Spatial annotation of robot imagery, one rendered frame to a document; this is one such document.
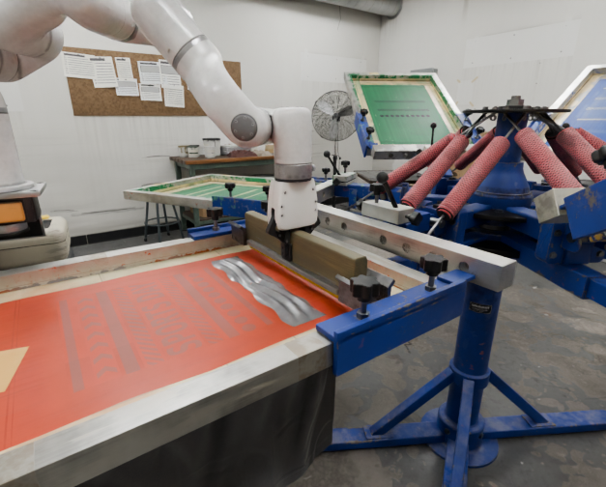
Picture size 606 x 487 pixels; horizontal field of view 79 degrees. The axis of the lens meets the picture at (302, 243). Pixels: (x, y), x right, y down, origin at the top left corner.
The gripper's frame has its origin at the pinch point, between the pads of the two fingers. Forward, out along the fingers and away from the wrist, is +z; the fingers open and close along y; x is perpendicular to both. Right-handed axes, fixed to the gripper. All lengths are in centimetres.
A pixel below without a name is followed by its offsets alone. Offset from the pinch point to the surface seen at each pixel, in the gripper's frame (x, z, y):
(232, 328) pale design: 12.2, 6.0, 20.5
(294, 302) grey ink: 11.5, 5.5, 7.8
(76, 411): 18.4, 5.9, 43.2
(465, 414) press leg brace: 8, 76, -68
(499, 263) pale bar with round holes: 32.8, -2.3, -21.3
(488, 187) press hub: 0, -5, -75
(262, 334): 16.7, 6.0, 17.4
